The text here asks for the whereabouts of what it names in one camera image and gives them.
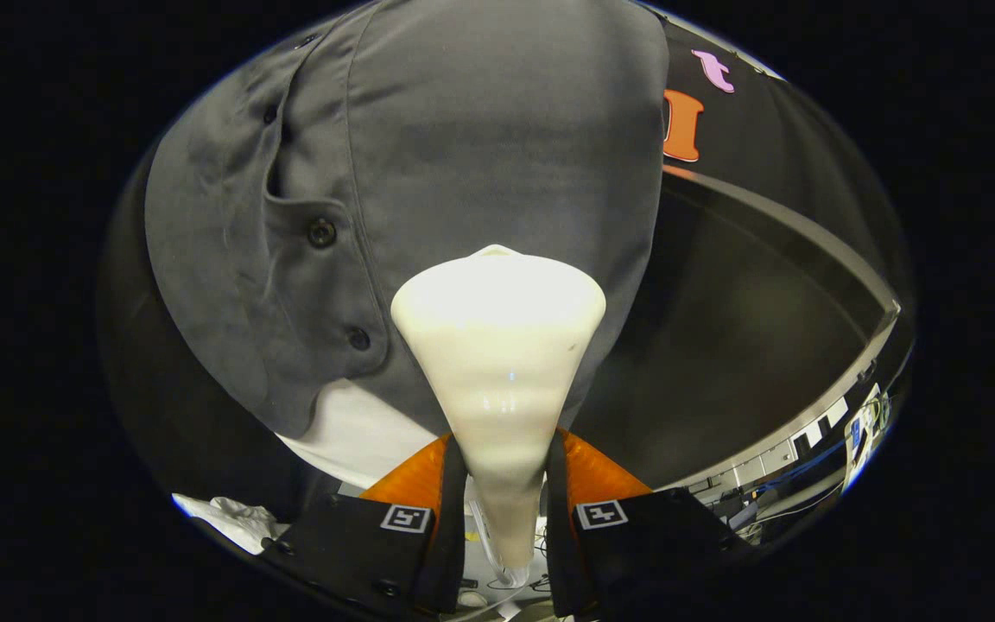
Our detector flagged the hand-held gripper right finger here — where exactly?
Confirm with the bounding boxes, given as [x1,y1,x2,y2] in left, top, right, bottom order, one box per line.
[547,429,757,619]

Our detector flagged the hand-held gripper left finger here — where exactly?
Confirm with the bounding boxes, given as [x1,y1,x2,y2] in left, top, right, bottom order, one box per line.
[257,432,470,619]

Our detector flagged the white garment steamer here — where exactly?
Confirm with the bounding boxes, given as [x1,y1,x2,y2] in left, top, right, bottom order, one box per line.
[390,244,607,590]

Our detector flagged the grey button shirt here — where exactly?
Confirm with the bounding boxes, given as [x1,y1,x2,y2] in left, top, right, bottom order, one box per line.
[143,0,671,441]

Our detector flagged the white mannequin torso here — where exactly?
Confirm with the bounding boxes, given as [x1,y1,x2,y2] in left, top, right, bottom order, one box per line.
[277,380,455,489]

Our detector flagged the white crumpled cloth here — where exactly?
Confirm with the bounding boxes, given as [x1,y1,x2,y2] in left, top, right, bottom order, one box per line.
[174,492,291,554]

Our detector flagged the grey cabinet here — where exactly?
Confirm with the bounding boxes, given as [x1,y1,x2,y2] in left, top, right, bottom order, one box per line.
[571,164,903,511]

